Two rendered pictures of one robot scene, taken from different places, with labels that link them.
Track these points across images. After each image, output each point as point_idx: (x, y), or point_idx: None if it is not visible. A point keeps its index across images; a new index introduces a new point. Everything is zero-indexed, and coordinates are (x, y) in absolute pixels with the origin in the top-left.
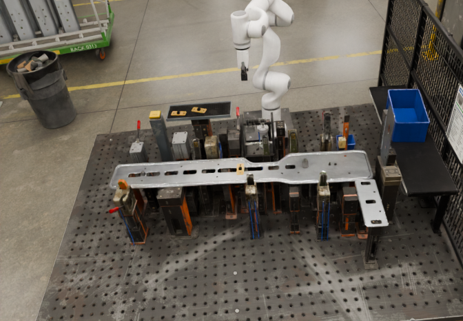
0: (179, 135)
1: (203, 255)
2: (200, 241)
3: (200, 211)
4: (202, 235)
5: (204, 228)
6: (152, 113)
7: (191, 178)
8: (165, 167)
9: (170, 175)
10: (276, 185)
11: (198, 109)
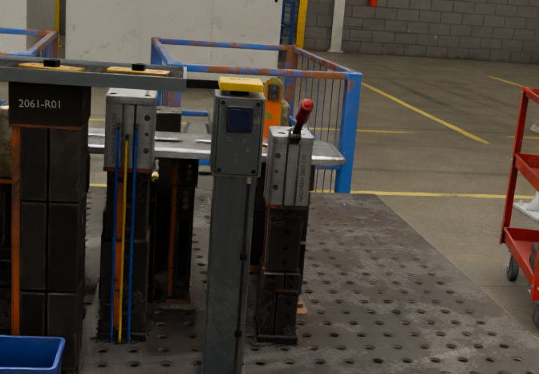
0: (134, 92)
1: (89, 236)
2: (95, 250)
3: (95, 282)
4: (91, 255)
5: (85, 263)
6: (251, 81)
7: (99, 131)
8: (181, 145)
9: (162, 137)
10: None
11: (54, 59)
